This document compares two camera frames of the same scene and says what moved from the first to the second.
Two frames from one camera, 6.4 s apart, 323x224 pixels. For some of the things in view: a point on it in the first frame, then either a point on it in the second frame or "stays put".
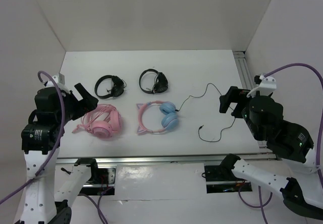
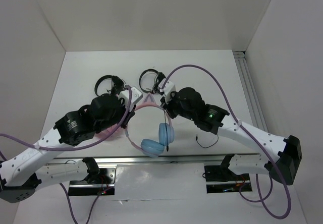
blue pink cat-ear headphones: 169,119 -> 154,148
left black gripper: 88,102 -> 127,118
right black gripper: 232,95 -> 166,103
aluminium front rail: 228,159 stays put
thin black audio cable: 200,127 -> 196,135
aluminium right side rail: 248,79 stays put
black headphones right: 160,83 stays put
